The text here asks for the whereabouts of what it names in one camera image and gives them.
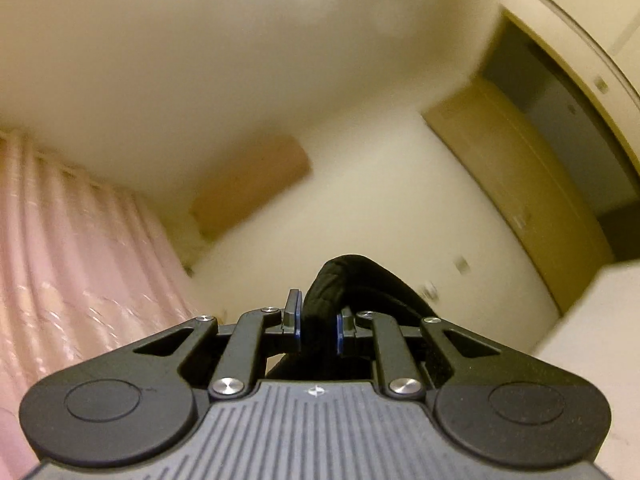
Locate wooden door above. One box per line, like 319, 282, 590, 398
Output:
422, 77, 616, 317

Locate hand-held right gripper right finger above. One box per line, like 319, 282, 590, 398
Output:
336, 307, 508, 401

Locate white door frame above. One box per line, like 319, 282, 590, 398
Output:
477, 4, 640, 181

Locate pink curtain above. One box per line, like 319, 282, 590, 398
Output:
0, 127, 222, 480

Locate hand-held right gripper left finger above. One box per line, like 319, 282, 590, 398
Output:
131, 287, 304, 402

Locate black pants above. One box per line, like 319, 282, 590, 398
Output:
267, 255, 443, 381

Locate white cabinet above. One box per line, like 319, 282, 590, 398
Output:
532, 260, 640, 480

